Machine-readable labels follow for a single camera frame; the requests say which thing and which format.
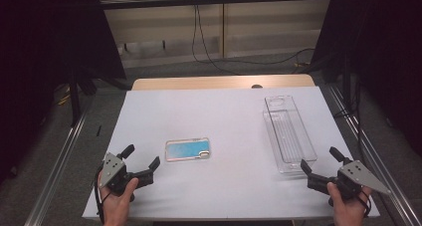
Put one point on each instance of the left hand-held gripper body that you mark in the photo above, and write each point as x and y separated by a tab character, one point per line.
114	173

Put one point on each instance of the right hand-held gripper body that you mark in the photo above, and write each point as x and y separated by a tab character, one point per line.
356	176

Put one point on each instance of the blue phone with clear rim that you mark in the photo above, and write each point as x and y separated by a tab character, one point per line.
187	149

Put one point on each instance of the clear plastic box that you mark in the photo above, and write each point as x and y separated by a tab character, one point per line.
288	133

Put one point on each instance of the person's right hand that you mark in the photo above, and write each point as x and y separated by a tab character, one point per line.
346	211

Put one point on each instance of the person's left hand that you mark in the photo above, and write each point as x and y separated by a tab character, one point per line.
116	209

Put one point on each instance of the black metal stand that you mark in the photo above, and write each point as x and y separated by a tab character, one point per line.
74	100

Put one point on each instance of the white table mat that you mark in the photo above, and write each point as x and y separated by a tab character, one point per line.
232	186

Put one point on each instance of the round table grommet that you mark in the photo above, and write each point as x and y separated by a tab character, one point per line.
257	86

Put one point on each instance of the black curtain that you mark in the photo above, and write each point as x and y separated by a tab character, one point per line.
381	53
49	37

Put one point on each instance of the black horizontal bar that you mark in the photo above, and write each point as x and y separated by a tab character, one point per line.
215	0

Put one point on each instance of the metal floor rail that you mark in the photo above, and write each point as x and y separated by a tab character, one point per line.
56	173
375	153

